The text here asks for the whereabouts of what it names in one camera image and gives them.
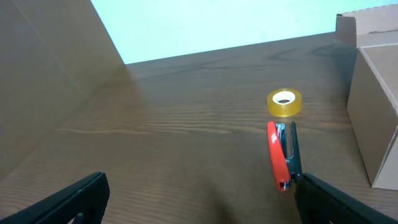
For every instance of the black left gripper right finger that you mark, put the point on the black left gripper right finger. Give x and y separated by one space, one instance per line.
320 202

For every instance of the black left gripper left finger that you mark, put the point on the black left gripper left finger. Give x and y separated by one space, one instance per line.
84 201

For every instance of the red and black stapler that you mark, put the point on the red and black stapler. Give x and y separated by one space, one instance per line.
285 169

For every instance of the yellow clear tape roll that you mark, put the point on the yellow clear tape roll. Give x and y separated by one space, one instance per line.
284 102

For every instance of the brown cardboard box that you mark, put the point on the brown cardboard box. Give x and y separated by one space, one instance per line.
372 100

